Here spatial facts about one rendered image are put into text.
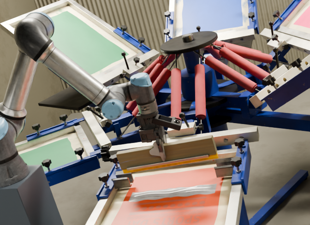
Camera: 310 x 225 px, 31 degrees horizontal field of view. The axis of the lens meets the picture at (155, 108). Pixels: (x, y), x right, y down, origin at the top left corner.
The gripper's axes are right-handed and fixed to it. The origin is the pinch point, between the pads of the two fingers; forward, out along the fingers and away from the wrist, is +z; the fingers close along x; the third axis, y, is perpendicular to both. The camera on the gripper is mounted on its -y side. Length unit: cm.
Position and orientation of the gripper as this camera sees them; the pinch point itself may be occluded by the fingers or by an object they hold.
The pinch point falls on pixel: (166, 155)
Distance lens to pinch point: 222.5
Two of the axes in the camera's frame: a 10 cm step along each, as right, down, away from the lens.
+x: -2.1, 4.0, -8.9
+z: 2.4, 9.1, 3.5
